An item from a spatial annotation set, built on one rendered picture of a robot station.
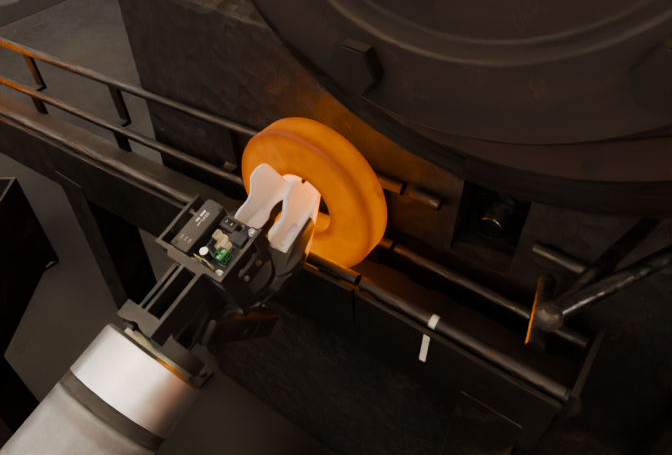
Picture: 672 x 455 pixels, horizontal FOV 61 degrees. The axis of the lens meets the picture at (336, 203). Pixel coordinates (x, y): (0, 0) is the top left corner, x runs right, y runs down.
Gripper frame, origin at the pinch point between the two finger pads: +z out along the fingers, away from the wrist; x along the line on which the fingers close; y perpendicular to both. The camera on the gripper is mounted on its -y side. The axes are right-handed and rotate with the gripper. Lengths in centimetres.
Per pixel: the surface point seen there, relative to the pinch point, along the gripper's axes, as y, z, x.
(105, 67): -93, 49, 156
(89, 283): -75, -17, 75
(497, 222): -3.5, 6.2, -16.4
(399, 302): -3.8, -5.0, -12.6
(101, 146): -14.9, -2.5, 39.7
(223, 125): -3.6, 3.3, 15.7
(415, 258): -6.5, 0.6, -10.9
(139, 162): -14.2, -2.1, 31.6
